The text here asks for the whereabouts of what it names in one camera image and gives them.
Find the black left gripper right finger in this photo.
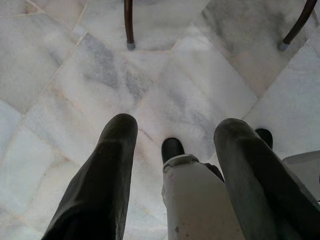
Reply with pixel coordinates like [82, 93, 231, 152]
[213, 118, 320, 240]

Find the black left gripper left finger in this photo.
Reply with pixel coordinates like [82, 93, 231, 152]
[41, 113, 139, 240]

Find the grey right robot leg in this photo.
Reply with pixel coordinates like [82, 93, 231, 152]
[255, 128, 320, 202]

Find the dark brown chair leg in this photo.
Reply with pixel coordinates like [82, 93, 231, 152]
[123, 0, 137, 51]
[276, 0, 319, 52]

